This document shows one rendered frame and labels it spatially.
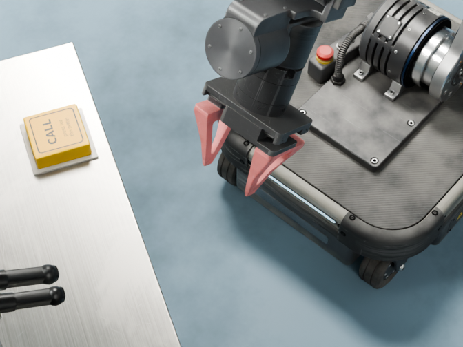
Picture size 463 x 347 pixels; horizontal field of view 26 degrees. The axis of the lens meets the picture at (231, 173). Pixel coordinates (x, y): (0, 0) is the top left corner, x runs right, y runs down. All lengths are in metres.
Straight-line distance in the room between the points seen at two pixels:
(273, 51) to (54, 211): 0.42
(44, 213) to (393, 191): 0.98
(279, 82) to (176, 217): 1.31
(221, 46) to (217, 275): 1.32
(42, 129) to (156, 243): 1.00
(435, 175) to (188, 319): 0.60
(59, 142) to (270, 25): 0.43
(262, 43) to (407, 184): 1.19
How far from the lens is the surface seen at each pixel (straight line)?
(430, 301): 2.21
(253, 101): 0.99
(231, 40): 0.91
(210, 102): 1.05
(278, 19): 0.92
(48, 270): 0.65
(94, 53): 2.59
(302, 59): 0.98
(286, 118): 1.01
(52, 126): 1.28
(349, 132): 2.10
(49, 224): 1.23
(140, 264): 1.18
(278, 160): 1.05
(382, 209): 2.02
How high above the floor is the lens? 1.93
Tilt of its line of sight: 56 degrees down
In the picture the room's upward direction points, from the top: straight up
